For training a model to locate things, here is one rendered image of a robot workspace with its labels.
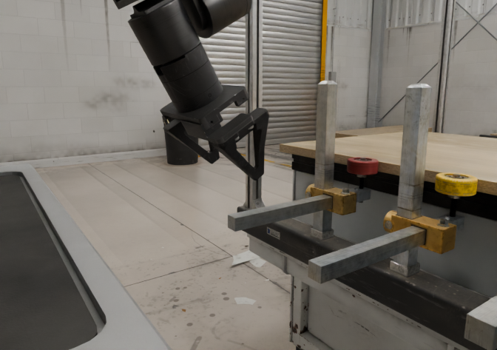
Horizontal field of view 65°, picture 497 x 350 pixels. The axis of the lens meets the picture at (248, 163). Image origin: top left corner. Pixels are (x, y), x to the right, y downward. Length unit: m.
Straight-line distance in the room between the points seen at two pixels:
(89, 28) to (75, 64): 0.55
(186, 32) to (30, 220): 0.28
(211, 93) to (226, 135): 0.06
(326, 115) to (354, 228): 0.43
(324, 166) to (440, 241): 0.33
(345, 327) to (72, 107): 5.36
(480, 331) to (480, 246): 0.57
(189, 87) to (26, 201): 0.24
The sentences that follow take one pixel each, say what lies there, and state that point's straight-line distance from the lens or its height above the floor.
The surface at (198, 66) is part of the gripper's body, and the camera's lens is 0.41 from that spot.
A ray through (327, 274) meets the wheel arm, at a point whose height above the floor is 0.80.
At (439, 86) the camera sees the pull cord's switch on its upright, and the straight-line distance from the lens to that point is 2.09.
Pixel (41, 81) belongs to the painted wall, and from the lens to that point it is 6.19.
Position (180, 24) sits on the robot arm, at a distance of 0.41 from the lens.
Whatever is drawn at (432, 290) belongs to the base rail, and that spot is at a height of 0.70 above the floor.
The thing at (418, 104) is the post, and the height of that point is 1.06.
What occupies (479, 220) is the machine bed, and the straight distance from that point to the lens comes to 1.06.
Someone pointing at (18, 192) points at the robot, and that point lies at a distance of 0.23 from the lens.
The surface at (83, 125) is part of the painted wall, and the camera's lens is 6.30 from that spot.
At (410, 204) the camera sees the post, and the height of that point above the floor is 0.86.
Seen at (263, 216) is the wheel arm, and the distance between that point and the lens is 0.87.
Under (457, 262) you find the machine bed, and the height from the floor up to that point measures 0.67.
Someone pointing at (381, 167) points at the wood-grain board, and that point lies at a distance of 1.10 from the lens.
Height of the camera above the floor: 1.09
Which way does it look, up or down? 11 degrees down
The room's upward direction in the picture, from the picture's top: straight up
